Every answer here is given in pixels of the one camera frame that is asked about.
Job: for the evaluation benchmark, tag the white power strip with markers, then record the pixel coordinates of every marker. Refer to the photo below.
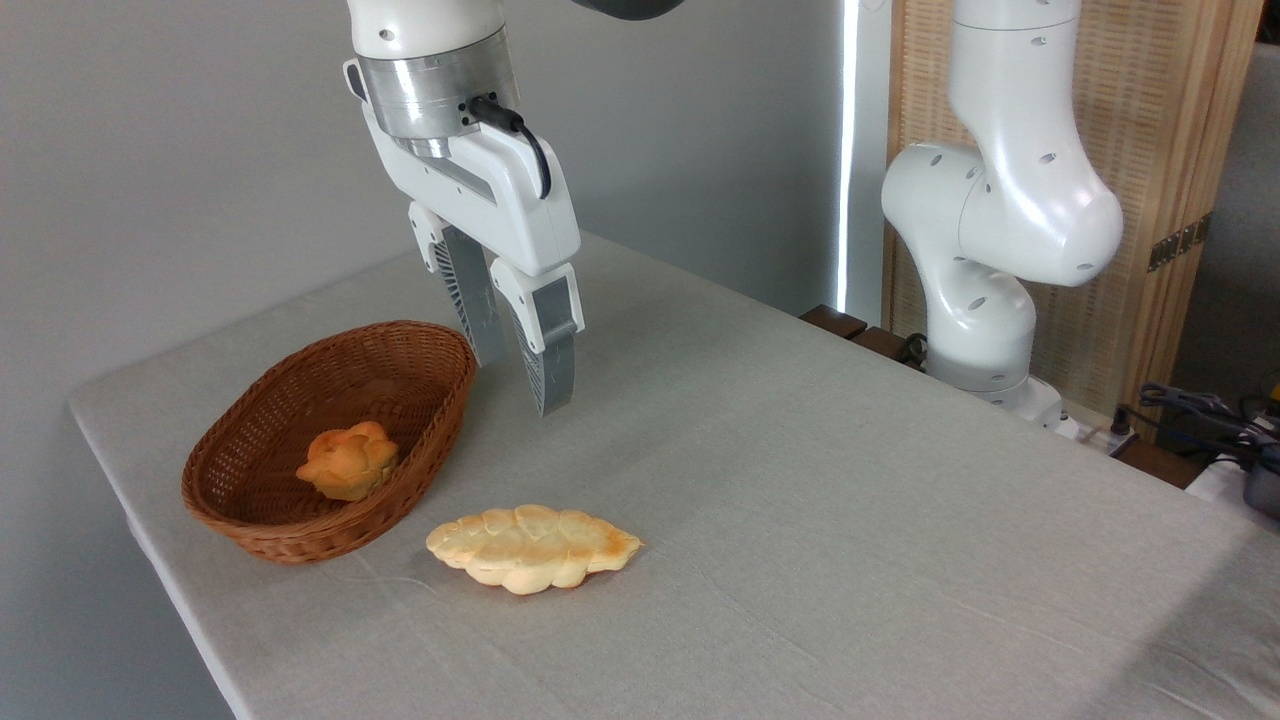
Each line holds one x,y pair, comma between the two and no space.
1095,432

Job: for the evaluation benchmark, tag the dark grey round device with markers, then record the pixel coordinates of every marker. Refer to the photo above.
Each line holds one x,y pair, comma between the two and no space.
1265,485

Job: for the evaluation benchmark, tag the wooden woven folding screen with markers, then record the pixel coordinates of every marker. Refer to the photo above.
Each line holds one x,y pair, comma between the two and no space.
1160,100

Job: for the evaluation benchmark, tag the dark brown wooden block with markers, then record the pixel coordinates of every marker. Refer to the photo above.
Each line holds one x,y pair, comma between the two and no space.
833,321
882,343
1160,465

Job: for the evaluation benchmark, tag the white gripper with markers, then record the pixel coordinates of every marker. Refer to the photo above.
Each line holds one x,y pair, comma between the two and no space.
500,200

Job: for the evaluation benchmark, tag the grey tablecloth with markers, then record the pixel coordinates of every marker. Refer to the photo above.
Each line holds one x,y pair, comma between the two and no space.
800,550

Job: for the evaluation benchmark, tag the long braided bread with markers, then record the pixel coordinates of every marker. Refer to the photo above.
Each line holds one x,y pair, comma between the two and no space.
530,548

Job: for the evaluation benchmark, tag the small orange bread roll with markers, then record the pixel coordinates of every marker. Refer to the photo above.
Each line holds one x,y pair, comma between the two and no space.
347,462

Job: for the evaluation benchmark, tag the brown wicker oval basket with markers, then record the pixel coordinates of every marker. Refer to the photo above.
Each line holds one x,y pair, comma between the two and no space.
420,380

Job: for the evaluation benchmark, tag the white vertical window frame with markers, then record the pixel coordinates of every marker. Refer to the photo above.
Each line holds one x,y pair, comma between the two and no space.
865,150

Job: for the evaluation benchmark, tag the dark metal screen hinge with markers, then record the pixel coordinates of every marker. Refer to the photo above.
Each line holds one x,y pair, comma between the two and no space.
1180,242

